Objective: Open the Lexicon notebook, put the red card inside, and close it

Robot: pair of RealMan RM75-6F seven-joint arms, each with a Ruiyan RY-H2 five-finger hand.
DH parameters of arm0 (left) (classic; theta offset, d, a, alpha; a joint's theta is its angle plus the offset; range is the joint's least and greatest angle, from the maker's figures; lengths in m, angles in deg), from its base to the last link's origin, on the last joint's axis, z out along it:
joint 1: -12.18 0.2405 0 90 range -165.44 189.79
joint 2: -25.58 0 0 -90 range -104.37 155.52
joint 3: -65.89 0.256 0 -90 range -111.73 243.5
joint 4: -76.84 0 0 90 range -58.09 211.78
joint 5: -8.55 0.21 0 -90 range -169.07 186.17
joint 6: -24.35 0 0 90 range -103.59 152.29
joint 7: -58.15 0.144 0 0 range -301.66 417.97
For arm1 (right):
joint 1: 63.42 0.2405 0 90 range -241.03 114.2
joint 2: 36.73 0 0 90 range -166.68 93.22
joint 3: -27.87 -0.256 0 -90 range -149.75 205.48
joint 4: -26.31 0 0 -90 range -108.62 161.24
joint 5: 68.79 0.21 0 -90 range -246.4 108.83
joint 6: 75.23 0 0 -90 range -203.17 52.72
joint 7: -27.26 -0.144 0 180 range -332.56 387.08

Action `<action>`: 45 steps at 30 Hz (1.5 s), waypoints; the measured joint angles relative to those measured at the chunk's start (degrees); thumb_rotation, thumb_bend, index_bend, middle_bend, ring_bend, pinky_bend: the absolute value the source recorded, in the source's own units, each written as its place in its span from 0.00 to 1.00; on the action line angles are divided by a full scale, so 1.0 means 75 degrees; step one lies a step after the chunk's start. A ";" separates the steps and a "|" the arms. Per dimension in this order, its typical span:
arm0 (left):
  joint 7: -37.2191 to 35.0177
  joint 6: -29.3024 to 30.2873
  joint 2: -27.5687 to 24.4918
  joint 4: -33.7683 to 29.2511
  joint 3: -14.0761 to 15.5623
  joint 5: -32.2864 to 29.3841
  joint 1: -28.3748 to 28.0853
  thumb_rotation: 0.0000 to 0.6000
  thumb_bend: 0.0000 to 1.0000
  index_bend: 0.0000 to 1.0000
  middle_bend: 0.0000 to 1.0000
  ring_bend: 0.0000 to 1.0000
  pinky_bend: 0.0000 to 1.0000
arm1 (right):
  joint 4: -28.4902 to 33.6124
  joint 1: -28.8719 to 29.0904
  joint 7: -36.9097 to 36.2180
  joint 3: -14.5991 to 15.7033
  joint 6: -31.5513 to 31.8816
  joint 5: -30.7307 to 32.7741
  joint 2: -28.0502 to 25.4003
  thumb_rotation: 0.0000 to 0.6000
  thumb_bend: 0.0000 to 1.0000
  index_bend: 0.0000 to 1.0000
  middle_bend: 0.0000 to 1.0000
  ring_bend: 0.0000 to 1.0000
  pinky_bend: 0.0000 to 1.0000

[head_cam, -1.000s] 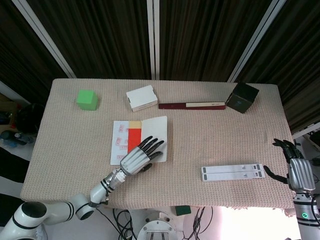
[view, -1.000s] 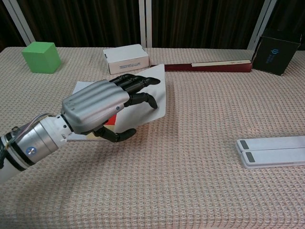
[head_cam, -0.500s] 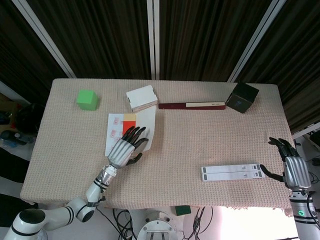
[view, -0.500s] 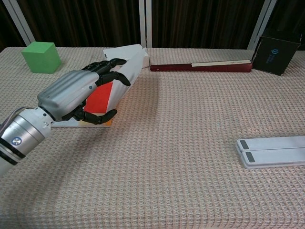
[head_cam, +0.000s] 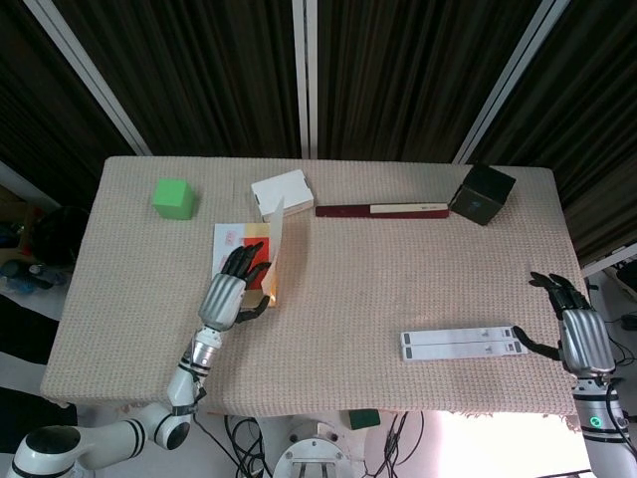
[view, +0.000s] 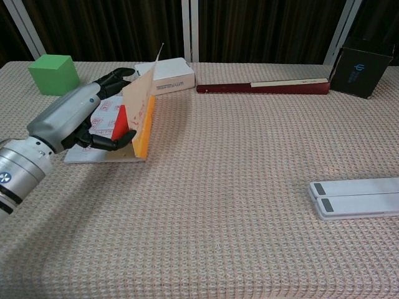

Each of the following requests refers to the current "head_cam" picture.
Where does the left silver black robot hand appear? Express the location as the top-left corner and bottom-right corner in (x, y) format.
(197, 241), (274, 333)

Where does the black cube box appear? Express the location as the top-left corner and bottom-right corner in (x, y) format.
(449, 163), (517, 228)

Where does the beige woven tablecloth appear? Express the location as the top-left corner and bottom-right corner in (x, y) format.
(39, 155), (612, 418)

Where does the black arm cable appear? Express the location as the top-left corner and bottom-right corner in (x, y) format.
(191, 412), (240, 477)

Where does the dark pleated curtain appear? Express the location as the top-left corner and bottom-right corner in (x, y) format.
(0, 0), (637, 265)

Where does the white frame post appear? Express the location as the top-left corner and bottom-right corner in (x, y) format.
(451, 0), (573, 165)
(24, 0), (152, 156)
(292, 0), (319, 160)

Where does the long dark red box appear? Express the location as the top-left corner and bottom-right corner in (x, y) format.
(315, 200), (451, 219)

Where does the long white flat box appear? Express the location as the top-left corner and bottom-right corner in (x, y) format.
(400, 326), (522, 349)
(401, 341), (528, 362)

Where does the black floor cable bundle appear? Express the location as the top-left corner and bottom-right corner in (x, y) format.
(361, 411), (427, 478)
(223, 414), (280, 478)

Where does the blue grey tool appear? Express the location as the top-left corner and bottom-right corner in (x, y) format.
(0, 258), (70, 296)

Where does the green cube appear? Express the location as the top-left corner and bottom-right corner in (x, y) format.
(150, 178), (197, 221)

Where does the white cardboard box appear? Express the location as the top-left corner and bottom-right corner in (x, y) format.
(250, 168), (317, 223)

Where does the round silver robot base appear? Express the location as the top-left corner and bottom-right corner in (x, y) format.
(272, 420), (352, 478)

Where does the small dark green block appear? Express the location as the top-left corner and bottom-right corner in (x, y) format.
(347, 408), (382, 431)

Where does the white yellow notebook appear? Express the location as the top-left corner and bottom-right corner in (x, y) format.
(212, 196), (286, 311)

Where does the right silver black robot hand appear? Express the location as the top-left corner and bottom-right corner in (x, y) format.
(512, 271), (617, 377)

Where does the red yellow card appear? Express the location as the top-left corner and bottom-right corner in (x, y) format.
(241, 222), (274, 310)

